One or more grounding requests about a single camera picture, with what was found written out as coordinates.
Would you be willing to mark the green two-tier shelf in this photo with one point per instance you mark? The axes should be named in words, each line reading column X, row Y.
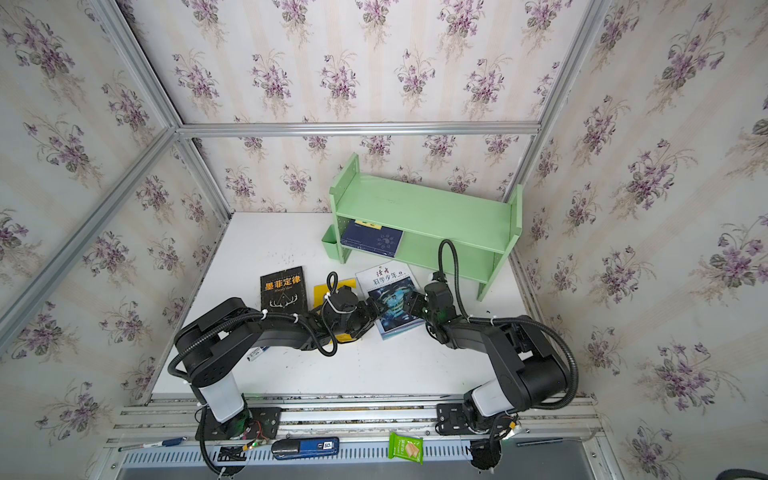
column 483, row 231

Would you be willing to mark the black book with antlers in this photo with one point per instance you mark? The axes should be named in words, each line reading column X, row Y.
column 284, row 291

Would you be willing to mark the blue screwdriver on rail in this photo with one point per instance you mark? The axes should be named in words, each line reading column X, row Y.
column 157, row 444

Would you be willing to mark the blue white marker pen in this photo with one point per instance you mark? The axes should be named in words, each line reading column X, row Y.
column 256, row 353

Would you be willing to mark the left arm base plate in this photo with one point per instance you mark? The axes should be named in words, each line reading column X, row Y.
column 251, row 424

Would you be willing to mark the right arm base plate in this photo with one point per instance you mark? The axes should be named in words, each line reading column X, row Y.
column 455, row 419

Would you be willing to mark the blue black device on rail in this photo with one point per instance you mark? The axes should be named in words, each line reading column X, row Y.
column 302, row 448

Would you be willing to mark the green snack packet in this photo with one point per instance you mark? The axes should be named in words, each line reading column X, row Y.
column 405, row 448

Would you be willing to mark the navy book yellow label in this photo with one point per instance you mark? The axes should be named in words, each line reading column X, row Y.
column 372, row 238

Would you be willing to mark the yellow cartoon book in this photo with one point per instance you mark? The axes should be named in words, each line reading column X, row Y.
column 327, row 291

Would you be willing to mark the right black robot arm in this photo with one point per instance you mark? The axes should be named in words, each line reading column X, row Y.
column 533, row 366

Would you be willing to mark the white blue magazine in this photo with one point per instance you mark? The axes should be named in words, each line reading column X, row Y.
column 390, row 286

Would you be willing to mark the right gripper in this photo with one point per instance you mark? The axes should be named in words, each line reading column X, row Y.
column 417, row 305

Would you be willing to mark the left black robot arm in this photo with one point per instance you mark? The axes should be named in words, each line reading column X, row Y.
column 209, row 348

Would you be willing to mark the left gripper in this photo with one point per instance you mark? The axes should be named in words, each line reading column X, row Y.
column 365, row 315

